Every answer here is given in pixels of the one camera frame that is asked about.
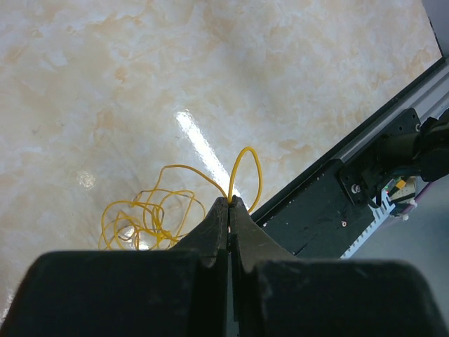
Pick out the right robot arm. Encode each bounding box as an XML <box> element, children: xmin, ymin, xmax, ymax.
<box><xmin>377</xmin><ymin>110</ymin><xmax>448</xmax><ymax>182</ymax></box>

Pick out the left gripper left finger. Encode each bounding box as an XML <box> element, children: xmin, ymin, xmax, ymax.
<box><xmin>1</xmin><ymin>197</ymin><xmax>229</xmax><ymax>336</ymax></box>

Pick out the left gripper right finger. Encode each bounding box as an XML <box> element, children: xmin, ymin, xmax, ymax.
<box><xmin>228</xmin><ymin>197</ymin><xmax>448</xmax><ymax>336</ymax></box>

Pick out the yellow wire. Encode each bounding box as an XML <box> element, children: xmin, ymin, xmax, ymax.
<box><xmin>98</xmin><ymin>146</ymin><xmax>264</xmax><ymax>251</ymax></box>

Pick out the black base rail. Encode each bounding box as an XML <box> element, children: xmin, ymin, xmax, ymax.
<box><xmin>252</xmin><ymin>60</ymin><xmax>448</xmax><ymax>258</ymax></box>

